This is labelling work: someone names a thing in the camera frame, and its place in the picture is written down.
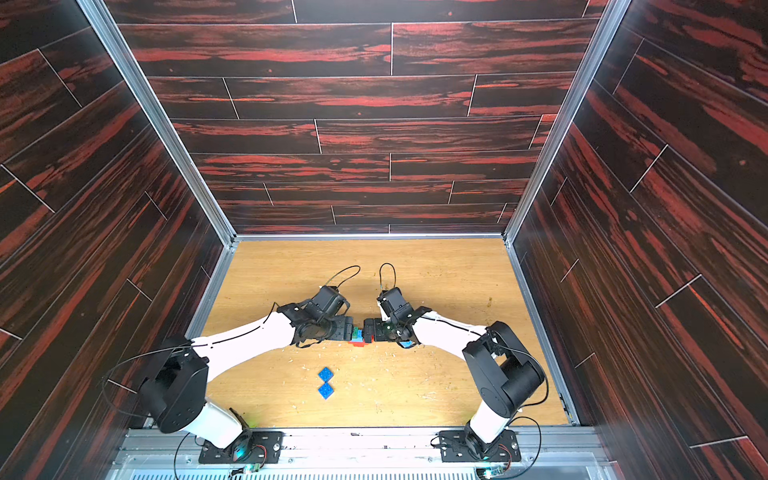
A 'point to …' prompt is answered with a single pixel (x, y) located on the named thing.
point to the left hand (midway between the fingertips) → (346, 332)
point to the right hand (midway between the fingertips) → (381, 329)
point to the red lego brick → (362, 343)
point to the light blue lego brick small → (406, 344)
